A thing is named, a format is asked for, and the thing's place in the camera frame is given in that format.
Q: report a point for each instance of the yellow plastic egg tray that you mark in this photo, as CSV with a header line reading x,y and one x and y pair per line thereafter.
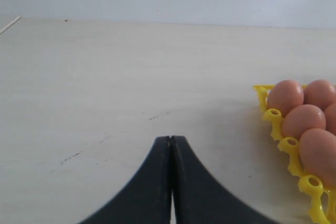
x,y
322,208

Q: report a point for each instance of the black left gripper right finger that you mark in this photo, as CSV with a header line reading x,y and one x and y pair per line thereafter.
x,y
199,197

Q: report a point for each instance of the brown egg one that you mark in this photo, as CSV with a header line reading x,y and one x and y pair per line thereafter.
x,y
285,96

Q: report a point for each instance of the brown egg five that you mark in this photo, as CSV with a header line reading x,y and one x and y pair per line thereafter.
x,y
301,119

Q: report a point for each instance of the brown egg two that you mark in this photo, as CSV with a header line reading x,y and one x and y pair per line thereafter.
x,y
320,93

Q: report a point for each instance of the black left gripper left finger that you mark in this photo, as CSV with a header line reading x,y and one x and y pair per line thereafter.
x,y
146,198

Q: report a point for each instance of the brown egg ten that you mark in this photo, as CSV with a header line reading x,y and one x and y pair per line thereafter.
x,y
317,153

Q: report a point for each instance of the brown egg six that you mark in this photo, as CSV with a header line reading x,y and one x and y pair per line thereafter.
x,y
330,117

